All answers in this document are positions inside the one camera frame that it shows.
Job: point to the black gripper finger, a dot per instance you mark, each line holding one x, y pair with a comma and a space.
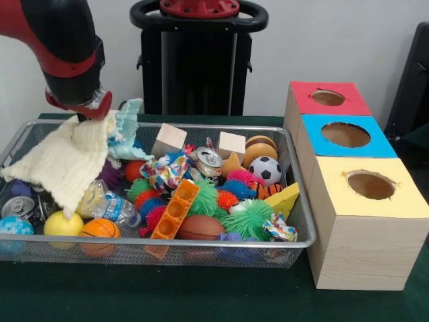
82, 119

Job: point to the yellow ball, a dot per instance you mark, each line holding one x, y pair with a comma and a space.
63, 224

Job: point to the crushed silver can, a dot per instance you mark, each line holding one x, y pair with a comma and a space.
208, 161

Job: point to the toy hamburger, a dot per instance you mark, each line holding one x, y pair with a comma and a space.
259, 147

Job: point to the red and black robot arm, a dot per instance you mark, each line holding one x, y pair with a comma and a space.
57, 37

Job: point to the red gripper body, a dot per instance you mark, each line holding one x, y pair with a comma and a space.
100, 110

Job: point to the orange plastic block with holes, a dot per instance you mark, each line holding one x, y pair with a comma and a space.
175, 209

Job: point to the black monitor on stand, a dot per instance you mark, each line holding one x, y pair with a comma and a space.
412, 94

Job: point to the small soccer ball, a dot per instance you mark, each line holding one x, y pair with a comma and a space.
264, 169

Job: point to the small orange basketball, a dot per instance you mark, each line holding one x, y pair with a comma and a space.
100, 228

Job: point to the dark green tablecloth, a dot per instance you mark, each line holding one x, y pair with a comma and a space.
201, 295

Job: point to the green spiky ball with eyes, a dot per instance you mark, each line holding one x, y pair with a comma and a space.
249, 219

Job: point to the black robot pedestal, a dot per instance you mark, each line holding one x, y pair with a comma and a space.
197, 73

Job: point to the cream waffle cloth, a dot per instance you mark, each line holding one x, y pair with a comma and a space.
67, 157

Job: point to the large wooden block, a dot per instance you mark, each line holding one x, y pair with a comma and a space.
169, 138

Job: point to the wooden box with three holes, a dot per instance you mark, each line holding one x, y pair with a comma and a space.
362, 251

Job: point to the small wooden block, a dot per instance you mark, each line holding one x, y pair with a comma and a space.
231, 142

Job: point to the light blue waffle cloth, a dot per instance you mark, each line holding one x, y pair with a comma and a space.
125, 129

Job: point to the silver mesh bin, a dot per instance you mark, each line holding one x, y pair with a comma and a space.
201, 258

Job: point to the clear water bottle blue label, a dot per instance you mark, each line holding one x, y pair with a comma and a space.
112, 205

